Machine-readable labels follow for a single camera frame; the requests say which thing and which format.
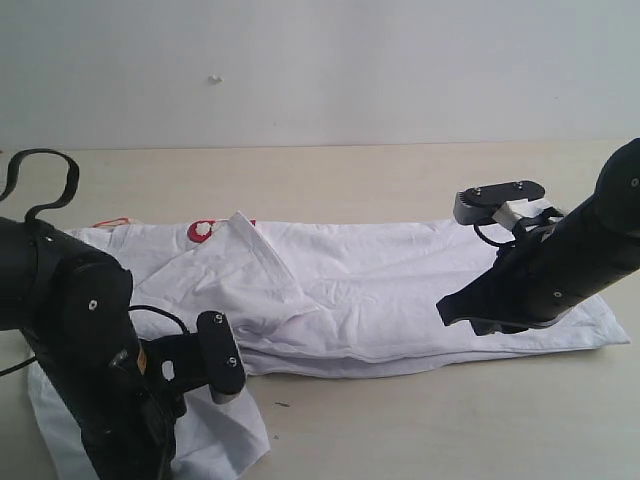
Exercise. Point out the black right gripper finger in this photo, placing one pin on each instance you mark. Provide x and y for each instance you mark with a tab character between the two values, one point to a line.
468	304

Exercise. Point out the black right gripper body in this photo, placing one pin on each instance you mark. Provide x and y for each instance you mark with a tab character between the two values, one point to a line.
516	294

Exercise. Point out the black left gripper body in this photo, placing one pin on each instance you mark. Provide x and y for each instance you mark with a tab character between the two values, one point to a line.
141	396

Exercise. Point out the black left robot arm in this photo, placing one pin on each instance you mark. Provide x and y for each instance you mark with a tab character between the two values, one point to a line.
71	302

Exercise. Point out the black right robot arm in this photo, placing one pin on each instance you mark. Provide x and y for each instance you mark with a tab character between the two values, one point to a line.
597	244

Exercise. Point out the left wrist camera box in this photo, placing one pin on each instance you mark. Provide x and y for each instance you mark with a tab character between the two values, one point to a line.
225	371

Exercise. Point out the small white wall anchor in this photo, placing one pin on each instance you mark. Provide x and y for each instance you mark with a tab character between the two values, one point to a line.
215	78

